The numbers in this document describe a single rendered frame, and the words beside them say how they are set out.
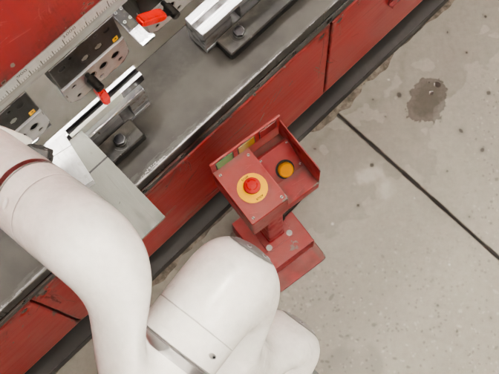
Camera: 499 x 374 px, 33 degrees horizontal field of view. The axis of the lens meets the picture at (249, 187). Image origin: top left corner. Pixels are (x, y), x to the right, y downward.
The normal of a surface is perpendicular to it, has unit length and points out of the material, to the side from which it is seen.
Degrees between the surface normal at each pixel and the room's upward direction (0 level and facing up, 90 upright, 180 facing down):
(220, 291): 9
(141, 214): 0
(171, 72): 0
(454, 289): 0
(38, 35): 90
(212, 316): 19
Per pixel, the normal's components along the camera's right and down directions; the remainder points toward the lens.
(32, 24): 0.69, 0.69
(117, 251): 0.55, -0.17
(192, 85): -0.04, -0.25
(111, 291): 0.00, 0.44
